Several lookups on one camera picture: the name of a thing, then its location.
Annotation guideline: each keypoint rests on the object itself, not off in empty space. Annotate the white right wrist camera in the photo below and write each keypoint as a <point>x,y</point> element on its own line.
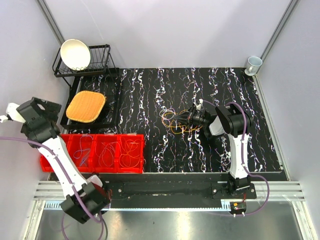
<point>199,103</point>

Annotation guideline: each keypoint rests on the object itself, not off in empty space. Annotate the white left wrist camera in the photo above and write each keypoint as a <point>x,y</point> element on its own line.
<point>12,114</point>

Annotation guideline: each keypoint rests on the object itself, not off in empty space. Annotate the pale blue mug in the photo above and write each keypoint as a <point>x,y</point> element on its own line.
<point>252,66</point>

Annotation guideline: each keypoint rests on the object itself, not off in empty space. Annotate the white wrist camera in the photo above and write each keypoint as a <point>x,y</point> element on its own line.
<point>12,114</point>
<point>199,103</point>

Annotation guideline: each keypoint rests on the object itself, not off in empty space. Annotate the red bin far left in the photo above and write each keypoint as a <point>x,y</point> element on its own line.
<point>45,165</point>

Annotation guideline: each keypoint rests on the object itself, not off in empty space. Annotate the orange woven tray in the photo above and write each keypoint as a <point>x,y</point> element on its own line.
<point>86,106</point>

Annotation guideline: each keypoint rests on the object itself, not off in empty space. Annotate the black tray stand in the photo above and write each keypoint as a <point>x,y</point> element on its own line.
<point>108,85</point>

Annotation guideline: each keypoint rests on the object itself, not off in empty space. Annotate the black patterned table mat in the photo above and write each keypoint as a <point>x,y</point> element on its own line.
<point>147,93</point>

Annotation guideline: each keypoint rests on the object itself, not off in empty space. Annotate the white bowl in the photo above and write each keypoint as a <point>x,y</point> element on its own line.
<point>75,54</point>

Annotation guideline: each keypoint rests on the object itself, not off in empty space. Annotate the black wire dish rack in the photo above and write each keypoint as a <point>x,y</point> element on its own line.
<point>101,62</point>

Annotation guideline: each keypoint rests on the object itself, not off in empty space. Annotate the red bin right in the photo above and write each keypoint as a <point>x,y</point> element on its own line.
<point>131,153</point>

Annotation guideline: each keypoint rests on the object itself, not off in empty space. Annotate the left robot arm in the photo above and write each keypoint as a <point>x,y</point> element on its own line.
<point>84,198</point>

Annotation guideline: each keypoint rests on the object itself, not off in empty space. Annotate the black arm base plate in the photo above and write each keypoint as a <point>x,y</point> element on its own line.
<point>171,190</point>

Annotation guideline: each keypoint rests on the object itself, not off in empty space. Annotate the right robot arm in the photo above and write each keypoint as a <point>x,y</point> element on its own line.
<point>231,120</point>

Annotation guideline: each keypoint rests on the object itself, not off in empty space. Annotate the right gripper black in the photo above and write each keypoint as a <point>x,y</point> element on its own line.
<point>187,118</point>

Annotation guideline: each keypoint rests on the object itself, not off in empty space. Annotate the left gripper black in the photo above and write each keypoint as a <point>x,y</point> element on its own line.
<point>51,109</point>

